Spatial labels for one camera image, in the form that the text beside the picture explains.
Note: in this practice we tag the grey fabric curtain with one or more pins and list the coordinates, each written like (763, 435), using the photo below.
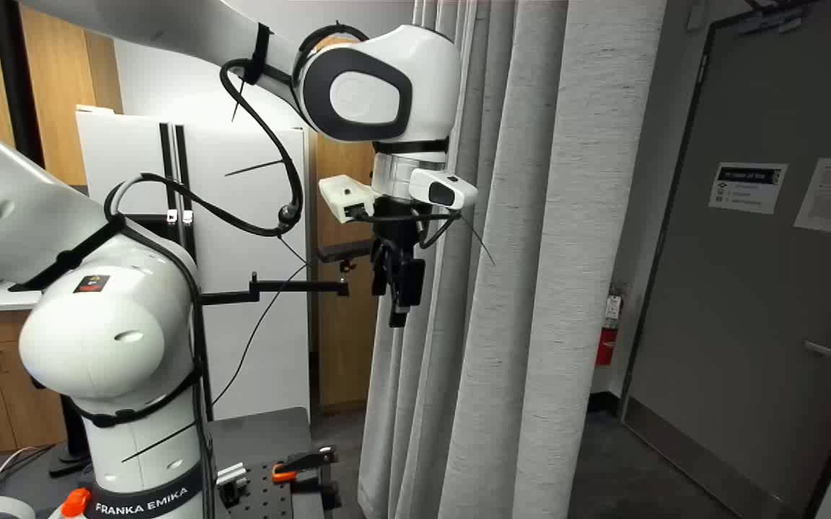
(491, 318)

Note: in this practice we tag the red fire extinguisher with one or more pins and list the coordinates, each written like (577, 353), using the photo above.
(607, 331)

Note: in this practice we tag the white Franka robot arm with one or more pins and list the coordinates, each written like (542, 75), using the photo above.
(116, 334)

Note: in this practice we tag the wooden base cabinet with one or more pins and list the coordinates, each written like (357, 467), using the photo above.
(1, 392)

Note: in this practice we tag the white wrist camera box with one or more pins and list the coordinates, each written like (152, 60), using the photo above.
(344, 200)

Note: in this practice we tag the door sign with black header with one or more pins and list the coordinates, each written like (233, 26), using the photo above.
(748, 186)

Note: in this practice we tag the black perforated workbench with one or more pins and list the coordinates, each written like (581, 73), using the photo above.
(268, 494)

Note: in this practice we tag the silver metal clamp piece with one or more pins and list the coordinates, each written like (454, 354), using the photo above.
(233, 474)

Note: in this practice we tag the grey door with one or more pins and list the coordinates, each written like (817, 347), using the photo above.
(753, 288)

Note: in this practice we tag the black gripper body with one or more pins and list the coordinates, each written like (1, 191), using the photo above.
(401, 226)

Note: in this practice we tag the wooden door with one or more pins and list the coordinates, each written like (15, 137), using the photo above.
(344, 334)

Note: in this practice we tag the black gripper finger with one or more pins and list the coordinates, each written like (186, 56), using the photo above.
(409, 288)
(386, 274)

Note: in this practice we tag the black vertical pole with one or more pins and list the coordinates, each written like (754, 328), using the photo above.
(12, 86)

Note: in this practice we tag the wooden wall cabinet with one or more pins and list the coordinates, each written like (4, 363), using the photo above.
(59, 86)

